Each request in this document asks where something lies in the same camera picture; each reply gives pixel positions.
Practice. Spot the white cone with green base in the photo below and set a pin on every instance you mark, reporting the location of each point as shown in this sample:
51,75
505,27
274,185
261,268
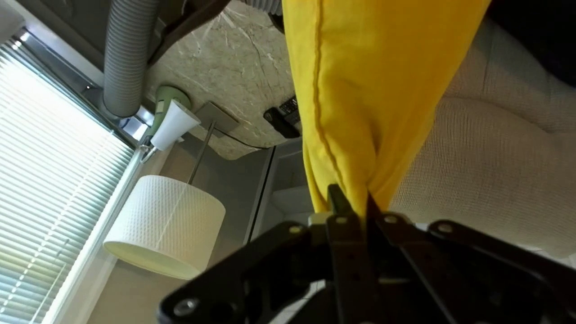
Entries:
173,123

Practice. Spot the black power strip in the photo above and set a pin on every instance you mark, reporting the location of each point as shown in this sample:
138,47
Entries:
282,120

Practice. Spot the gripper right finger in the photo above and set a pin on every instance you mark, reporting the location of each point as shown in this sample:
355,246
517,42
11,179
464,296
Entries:
472,265

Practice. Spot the white window blinds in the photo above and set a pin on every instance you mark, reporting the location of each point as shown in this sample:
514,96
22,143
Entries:
49,180

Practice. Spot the yellow pillow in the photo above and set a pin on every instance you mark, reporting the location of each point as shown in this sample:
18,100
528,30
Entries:
360,90

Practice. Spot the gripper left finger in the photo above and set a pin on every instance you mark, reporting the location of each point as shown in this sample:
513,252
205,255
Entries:
270,256

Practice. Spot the white floor lamp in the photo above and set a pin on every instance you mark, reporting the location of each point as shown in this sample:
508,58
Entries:
166,225

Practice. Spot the beige marbled rug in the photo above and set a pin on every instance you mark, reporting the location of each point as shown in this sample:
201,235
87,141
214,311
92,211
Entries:
238,63

